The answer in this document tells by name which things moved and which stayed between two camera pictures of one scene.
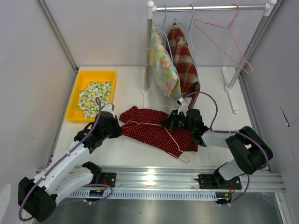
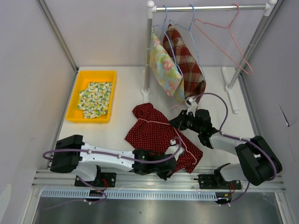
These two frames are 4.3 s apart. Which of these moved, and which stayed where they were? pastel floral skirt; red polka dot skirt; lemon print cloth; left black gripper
Moved: red polka dot skirt; left black gripper
Stayed: lemon print cloth; pastel floral skirt
